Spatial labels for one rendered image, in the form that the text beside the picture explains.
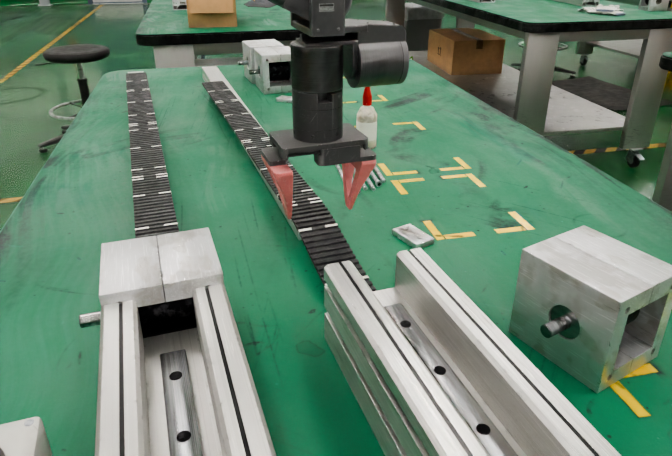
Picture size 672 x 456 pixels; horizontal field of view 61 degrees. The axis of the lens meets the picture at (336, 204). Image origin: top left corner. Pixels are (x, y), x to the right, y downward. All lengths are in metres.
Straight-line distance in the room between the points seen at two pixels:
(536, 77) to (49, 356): 2.62
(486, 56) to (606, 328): 3.84
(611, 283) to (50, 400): 0.48
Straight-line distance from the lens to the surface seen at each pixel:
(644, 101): 3.34
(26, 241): 0.83
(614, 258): 0.57
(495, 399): 0.44
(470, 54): 4.25
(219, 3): 2.51
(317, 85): 0.61
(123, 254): 0.55
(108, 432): 0.39
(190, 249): 0.54
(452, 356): 0.48
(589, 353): 0.54
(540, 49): 2.92
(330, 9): 0.59
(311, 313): 0.60
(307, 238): 0.68
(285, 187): 0.64
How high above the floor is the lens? 1.14
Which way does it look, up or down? 26 degrees down
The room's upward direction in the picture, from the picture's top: straight up
